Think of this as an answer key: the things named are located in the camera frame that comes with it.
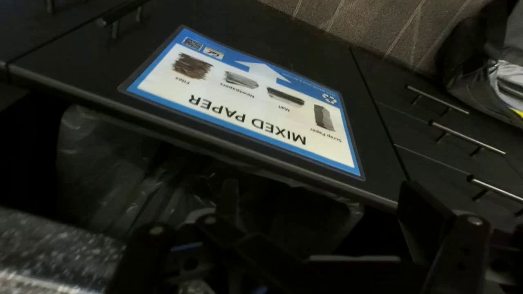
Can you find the black bin door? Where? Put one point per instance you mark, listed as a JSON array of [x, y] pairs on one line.
[[91, 62], [26, 24]]

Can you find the black bin liner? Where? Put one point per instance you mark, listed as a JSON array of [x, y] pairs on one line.
[[114, 178]]

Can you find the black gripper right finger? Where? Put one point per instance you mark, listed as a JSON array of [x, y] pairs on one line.
[[451, 253]]

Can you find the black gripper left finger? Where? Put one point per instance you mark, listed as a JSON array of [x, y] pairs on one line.
[[206, 255]]

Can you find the right black bin door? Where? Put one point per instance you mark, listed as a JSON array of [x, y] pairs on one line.
[[26, 24]]

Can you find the left black bin door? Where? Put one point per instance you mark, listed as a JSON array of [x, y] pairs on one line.
[[91, 62]]

